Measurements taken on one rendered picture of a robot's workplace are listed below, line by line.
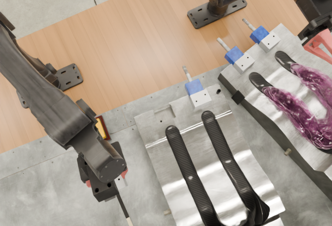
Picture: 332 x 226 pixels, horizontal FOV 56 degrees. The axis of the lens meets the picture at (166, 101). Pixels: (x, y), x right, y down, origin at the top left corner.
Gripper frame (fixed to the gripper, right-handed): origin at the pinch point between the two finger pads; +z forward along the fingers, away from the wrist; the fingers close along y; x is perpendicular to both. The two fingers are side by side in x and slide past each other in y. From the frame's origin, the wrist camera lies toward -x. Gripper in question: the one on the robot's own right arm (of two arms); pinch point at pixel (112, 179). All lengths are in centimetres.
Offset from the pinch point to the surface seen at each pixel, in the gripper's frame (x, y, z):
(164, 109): 15.7, 19.3, 1.5
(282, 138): -2.5, 46.9, 11.4
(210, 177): -5.4, 23.0, 9.3
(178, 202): -8.1, 12.7, 9.4
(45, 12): 149, -16, 30
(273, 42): 20, 57, -3
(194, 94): 12.7, 27.9, -3.0
